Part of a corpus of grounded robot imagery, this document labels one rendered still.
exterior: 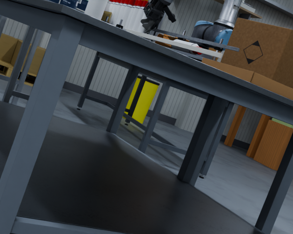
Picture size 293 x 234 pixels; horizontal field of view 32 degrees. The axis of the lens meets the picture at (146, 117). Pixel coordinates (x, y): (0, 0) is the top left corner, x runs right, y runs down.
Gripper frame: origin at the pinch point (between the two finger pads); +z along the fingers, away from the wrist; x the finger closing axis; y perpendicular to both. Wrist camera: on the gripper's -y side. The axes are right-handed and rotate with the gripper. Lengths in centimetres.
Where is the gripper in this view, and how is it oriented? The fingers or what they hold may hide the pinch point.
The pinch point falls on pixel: (146, 31)
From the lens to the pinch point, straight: 268.9
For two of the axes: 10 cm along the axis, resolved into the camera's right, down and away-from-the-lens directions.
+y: -8.0, -2.5, -5.4
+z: -5.5, 6.8, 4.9
